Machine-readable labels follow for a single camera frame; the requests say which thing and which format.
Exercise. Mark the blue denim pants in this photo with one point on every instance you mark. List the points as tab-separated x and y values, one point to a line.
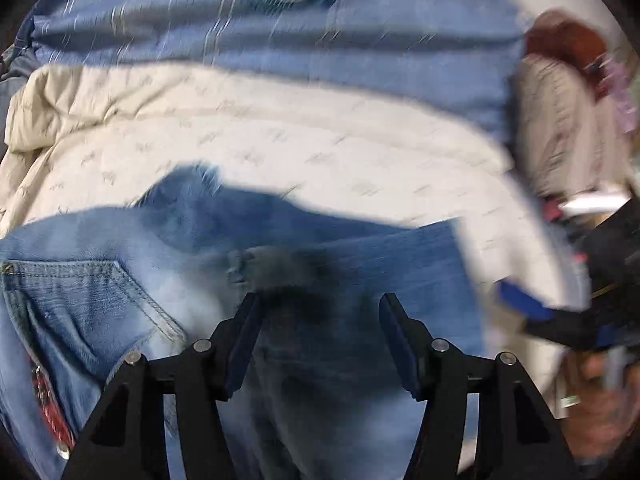
100	285

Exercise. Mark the purple cloth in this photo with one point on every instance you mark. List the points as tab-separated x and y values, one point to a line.
625	90

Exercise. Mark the striped beige pillow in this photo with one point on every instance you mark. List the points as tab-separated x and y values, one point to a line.
560	130

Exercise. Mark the small red box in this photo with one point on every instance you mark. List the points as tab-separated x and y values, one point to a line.
552	210

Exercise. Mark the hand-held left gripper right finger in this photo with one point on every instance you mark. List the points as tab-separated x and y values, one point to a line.
400	355

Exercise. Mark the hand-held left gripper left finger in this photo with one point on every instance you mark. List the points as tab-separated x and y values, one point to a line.
240	350

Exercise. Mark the cream leaf-print blanket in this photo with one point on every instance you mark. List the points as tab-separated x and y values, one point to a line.
300	150

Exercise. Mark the person's right hand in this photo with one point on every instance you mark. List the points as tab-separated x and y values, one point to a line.
595	410

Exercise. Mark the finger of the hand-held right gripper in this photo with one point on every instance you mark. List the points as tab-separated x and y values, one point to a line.
525	302
607	337

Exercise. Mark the grey printed quilt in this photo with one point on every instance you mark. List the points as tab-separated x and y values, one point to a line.
15	67

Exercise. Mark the white tube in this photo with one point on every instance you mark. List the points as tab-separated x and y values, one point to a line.
592	204

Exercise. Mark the brown cloth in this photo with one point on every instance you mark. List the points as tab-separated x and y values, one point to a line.
570	40

